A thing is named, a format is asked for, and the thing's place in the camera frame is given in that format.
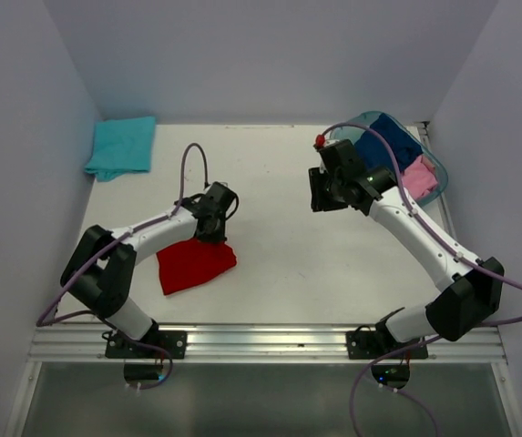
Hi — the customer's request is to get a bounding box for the red t shirt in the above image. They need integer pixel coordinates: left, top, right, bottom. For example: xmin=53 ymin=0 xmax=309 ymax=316
xmin=156 ymin=238 xmax=237 ymax=297

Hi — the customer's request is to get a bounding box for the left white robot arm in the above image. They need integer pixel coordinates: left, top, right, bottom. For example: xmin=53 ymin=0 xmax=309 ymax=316
xmin=60 ymin=182 xmax=240 ymax=358

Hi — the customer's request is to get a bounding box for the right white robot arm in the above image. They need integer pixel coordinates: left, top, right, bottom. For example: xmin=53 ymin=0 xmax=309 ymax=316
xmin=309 ymin=137 xmax=504 ymax=358

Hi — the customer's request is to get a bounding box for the navy blue t shirt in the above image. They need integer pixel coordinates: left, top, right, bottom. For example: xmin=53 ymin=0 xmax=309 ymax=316
xmin=354 ymin=113 xmax=423 ymax=173

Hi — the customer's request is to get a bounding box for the teal plastic basket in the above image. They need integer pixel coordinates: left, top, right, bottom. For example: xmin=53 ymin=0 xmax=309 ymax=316
xmin=329 ymin=111 xmax=448 ymax=206

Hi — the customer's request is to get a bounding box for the pink t shirt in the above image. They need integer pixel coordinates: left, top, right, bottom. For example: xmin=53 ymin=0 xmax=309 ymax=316
xmin=402 ymin=155 xmax=439 ymax=200

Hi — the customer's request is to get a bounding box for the folded teal t shirt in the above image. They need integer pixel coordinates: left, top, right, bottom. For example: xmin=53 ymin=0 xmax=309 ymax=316
xmin=84 ymin=117 xmax=157 ymax=182

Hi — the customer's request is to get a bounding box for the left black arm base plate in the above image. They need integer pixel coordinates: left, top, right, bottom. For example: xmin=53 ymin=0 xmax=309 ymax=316
xmin=101 ymin=330 xmax=188 ymax=360

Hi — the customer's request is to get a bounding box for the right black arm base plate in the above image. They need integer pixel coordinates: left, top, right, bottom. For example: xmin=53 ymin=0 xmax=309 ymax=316
xmin=345 ymin=325 xmax=429 ymax=360

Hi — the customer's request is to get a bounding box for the aluminium mounting rail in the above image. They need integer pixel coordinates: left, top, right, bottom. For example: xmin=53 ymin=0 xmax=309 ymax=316
xmin=27 ymin=322 xmax=507 ymax=364

